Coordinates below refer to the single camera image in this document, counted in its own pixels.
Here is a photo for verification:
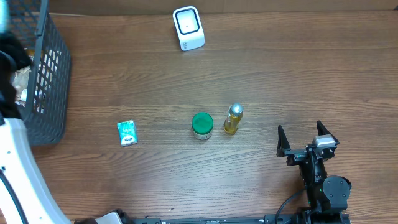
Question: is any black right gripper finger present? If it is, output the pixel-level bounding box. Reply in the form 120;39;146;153
276;125;291;157
317;120;339;145

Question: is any yellow oil bottle silver cap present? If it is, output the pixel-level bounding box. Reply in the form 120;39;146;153
224;103;243;134

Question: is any green lid jar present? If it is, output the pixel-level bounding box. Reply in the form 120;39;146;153
191;112;214;140

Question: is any small teal tissue pack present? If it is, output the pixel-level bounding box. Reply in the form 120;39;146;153
117;120;138;147

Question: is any beige bread snack bag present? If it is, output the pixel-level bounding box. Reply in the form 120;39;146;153
12;67;31;106

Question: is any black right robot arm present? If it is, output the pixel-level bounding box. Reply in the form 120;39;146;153
274;121;352;224

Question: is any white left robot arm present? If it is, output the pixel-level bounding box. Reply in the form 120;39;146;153
1;32;72;224

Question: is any white barcode scanner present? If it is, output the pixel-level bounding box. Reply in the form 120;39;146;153
172;6;205;51

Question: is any dark grey plastic basket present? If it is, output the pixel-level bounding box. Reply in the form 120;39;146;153
1;1;72;146

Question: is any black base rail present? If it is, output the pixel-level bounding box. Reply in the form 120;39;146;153
132;214;299;224

